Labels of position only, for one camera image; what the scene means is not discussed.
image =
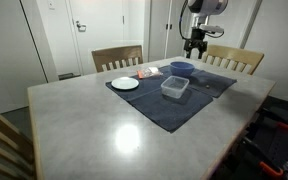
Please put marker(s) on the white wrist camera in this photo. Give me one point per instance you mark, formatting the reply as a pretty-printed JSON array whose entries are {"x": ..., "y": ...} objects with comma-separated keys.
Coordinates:
[{"x": 210, "y": 28}]

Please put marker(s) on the red black bar clamp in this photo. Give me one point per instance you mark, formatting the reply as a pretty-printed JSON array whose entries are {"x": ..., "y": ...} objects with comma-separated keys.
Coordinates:
[{"x": 285, "y": 126}]

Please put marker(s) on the orange black bar clamp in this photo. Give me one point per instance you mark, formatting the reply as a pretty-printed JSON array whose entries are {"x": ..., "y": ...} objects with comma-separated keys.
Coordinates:
[{"x": 270, "y": 170}]

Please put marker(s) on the wooden slatted chair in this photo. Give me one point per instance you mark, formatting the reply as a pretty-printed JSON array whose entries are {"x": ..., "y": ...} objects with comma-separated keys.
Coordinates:
[{"x": 4, "y": 140}]

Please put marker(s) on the white closet door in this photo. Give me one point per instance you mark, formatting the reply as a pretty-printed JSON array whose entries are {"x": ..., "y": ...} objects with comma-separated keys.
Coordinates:
[{"x": 157, "y": 33}]

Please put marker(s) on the blue bowl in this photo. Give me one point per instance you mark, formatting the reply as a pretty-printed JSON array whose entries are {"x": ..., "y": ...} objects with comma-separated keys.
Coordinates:
[{"x": 182, "y": 70}]

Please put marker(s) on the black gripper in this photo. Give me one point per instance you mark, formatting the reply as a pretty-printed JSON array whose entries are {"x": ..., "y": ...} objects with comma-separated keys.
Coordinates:
[{"x": 197, "y": 40}]

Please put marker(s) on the light wooden chair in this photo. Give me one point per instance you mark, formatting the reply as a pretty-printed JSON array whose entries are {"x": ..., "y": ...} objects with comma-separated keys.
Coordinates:
[{"x": 234, "y": 53}]

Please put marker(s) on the white room door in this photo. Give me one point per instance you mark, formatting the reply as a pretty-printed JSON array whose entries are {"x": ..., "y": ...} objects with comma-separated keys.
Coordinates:
[{"x": 100, "y": 40}]

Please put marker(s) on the white plate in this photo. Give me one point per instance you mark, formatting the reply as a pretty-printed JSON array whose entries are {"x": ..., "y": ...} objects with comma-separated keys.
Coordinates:
[{"x": 125, "y": 83}]

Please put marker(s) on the small white light switch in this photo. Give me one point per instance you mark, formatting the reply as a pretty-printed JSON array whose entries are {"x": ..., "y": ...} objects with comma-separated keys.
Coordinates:
[{"x": 51, "y": 4}]

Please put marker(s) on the clear plastic container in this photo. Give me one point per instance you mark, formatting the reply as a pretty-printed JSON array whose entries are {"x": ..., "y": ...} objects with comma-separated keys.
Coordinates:
[{"x": 174, "y": 87}]

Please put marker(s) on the orange clear snack packet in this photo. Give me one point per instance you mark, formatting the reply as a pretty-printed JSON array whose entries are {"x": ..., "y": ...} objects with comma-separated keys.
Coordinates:
[{"x": 149, "y": 72}]

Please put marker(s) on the dark brown wooden chair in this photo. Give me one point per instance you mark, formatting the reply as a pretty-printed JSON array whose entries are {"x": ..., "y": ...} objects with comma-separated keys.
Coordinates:
[{"x": 117, "y": 53}]

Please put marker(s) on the dark blue cloth mat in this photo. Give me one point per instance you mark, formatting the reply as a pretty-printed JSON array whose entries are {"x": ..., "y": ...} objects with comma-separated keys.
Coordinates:
[
  {"x": 157, "y": 106},
  {"x": 214, "y": 83}
]

